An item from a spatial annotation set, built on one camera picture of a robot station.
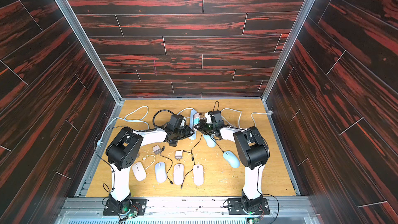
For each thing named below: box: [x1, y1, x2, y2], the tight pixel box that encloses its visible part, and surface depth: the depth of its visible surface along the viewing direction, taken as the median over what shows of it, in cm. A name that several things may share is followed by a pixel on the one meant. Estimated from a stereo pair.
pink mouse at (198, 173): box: [192, 163, 204, 187], surface depth 84 cm
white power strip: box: [188, 108, 198, 141], surface depth 101 cm
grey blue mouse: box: [222, 150, 240, 169], surface depth 89 cm
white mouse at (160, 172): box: [154, 161, 167, 184], surface depth 85 cm
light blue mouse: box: [202, 133, 217, 148], surface depth 96 cm
